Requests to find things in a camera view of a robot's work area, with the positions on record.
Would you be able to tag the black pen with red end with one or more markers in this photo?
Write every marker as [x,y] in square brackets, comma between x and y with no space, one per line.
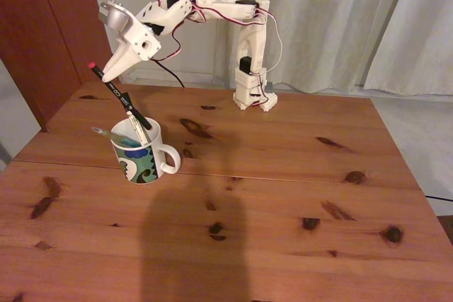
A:
[122,98]

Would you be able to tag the white marker with black cap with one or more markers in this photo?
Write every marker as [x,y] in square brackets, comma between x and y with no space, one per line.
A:
[138,130]

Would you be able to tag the green transparent pen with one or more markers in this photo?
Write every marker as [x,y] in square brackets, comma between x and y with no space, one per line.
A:
[117,136]

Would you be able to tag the brown wooden door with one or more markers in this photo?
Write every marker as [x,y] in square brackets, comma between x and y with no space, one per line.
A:
[46,15]

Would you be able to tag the white mug with green pattern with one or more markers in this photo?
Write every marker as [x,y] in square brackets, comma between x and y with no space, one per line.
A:
[136,164]

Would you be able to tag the wide white curtain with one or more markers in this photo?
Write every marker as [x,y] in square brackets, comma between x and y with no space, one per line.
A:
[336,19]

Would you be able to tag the narrow white curtain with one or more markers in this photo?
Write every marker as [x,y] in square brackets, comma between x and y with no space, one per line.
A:
[424,40]

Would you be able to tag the silver camera box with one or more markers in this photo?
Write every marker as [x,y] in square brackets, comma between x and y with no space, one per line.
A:
[114,15]

